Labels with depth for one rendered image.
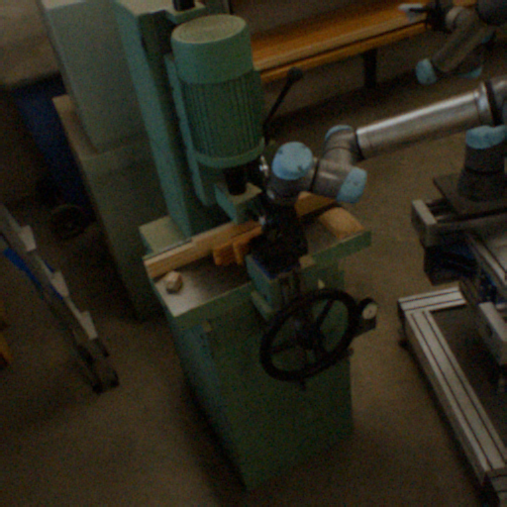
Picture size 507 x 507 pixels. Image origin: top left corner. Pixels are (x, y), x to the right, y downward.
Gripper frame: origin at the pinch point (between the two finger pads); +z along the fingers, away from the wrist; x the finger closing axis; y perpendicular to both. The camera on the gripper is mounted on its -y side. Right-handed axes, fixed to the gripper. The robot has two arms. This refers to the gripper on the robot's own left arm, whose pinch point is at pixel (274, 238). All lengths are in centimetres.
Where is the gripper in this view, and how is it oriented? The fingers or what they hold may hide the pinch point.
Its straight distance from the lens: 155.1
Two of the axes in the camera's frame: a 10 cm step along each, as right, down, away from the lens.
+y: -4.6, -8.3, 3.1
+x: -8.8, 3.8, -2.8
